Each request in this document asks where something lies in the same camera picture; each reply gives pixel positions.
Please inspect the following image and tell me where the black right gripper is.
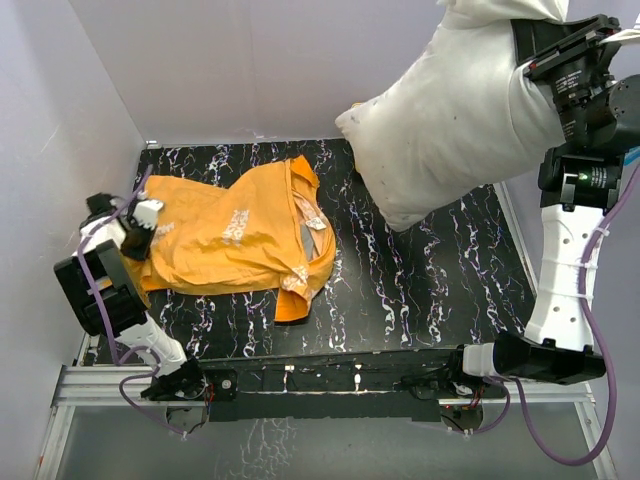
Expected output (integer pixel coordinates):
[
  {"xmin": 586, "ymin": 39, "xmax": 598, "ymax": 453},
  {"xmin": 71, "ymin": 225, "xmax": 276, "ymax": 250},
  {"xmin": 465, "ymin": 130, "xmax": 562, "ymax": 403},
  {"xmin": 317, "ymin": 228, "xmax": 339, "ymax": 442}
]
[{"xmin": 510, "ymin": 10, "xmax": 622, "ymax": 149}]

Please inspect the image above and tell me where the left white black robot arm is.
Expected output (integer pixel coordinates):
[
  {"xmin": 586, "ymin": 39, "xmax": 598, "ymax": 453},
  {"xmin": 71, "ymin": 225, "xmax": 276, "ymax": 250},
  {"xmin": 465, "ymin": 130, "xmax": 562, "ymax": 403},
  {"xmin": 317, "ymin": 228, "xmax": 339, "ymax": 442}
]
[{"xmin": 54, "ymin": 193, "xmax": 207, "ymax": 401}]

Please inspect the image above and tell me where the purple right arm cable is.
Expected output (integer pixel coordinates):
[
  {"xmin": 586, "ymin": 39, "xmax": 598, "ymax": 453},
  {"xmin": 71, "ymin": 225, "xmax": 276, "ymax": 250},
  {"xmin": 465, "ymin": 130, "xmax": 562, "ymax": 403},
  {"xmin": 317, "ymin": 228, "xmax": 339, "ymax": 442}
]
[{"xmin": 514, "ymin": 164, "xmax": 640, "ymax": 467}]

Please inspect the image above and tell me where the aluminium frame rail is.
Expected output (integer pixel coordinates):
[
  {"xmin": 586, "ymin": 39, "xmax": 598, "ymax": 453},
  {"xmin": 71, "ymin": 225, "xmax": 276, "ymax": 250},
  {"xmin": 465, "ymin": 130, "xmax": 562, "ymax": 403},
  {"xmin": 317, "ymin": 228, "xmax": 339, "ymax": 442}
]
[{"xmin": 34, "ymin": 134, "xmax": 619, "ymax": 480}]

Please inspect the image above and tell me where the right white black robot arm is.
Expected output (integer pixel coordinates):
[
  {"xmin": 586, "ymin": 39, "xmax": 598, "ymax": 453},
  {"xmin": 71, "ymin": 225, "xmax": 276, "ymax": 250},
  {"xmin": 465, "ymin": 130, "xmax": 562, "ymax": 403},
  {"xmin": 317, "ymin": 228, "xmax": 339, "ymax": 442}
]
[{"xmin": 444, "ymin": 15, "xmax": 639, "ymax": 397}]

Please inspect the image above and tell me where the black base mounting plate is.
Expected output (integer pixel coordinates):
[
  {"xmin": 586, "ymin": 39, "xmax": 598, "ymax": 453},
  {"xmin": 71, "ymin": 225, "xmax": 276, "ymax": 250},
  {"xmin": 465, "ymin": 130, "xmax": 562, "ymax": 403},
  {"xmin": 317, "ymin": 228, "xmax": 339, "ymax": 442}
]
[{"xmin": 149, "ymin": 357, "xmax": 506, "ymax": 424}]

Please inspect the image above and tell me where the white pillow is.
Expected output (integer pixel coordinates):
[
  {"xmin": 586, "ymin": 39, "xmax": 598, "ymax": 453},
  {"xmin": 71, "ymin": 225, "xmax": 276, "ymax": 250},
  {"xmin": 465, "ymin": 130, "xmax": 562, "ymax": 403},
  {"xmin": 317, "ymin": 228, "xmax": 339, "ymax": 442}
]
[{"xmin": 335, "ymin": 1, "xmax": 569, "ymax": 232}]

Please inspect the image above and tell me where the orange pillowcase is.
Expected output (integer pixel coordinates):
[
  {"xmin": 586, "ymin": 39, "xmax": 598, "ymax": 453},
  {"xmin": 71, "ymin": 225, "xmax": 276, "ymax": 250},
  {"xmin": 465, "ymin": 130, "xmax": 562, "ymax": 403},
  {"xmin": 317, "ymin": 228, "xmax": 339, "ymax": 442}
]
[{"xmin": 129, "ymin": 156, "xmax": 336, "ymax": 322}]

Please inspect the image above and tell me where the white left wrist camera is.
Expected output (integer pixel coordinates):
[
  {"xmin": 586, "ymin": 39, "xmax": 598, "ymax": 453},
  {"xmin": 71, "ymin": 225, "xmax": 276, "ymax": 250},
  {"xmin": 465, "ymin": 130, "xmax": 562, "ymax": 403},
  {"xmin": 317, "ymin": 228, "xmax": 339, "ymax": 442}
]
[{"xmin": 132, "ymin": 199, "xmax": 164, "ymax": 230}]

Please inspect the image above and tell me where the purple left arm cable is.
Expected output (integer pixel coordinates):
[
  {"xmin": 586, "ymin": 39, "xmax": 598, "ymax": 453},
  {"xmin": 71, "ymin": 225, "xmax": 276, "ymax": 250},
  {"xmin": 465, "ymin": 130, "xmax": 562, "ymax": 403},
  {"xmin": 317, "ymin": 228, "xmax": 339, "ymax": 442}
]
[{"xmin": 79, "ymin": 167, "xmax": 156, "ymax": 369}]

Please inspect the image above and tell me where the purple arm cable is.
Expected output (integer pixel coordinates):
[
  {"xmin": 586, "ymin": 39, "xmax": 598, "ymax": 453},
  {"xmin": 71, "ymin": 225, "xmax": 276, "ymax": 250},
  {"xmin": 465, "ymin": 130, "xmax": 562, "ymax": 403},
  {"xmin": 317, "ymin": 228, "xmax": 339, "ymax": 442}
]
[
  {"xmin": 79, "ymin": 167, "xmax": 156, "ymax": 369},
  {"xmin": 514, "ymin": 164, "xmax": 640, "ymax": 467}
]

